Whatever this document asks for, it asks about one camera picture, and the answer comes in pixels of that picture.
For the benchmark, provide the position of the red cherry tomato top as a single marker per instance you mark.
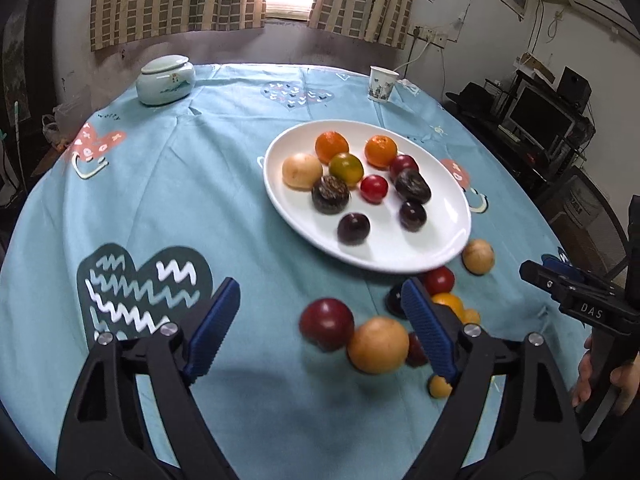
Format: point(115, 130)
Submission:
point(439, 281)

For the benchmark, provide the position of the black speaker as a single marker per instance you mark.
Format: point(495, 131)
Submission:
point(574, 90)

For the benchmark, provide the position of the large beige pear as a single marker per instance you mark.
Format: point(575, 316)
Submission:
point(378, 346)

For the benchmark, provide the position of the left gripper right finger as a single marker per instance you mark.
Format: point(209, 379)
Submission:
point(437, 328)

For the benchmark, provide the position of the wall power strip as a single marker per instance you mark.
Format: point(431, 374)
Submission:
point(431, 36)

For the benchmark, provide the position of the dark passion fruit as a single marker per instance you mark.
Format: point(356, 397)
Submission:
point(410, 185)

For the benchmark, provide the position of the dark plum top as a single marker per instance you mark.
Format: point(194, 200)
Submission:
point(393, 302)

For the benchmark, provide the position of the white ceramic lidded jar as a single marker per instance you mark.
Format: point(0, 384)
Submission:
point(165, 80)

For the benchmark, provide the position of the white oval plate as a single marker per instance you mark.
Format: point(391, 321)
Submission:
point(389, 248)

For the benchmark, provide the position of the computer monitor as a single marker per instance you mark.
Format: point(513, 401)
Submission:
point(539, 119)

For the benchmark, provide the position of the red cherry tomato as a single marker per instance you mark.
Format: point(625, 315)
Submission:
point(373, 188)
point(439, 281)

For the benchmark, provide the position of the dark red plum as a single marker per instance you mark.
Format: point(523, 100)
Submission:
point(416, 356)

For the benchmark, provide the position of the small dark plum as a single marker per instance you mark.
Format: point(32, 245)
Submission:
point(412, 215)

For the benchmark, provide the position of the large red plum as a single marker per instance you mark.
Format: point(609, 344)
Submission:
point(327, 323)

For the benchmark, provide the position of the black hat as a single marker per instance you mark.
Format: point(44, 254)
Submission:
point(473, 99)

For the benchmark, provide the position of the striped beige melon fruit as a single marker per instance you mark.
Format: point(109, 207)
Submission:
point(478, 257)

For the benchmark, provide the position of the green yellow tomato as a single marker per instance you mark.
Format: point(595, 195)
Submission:
point(347, 167)

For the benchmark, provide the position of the orange yellow tomato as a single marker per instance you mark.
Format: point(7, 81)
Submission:
point(453, 302)

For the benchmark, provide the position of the paper cup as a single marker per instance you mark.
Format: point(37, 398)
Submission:
point(381, 83)

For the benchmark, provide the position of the blue patterned tablecloth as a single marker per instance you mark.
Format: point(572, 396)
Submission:
point(189, 174)

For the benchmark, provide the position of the orange mandarin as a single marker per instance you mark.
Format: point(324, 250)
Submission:
point(380, 151)
point(328, 144)

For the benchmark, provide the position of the beige pear front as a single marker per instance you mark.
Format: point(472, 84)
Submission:
point(301, 171)

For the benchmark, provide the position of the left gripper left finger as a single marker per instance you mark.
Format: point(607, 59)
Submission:
point(206, 326)

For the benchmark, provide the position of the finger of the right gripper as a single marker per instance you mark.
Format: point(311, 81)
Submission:
point(560, 288)
point(555, 264)

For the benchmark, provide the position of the brown passion fruit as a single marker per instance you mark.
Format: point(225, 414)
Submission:
point(330, 195)

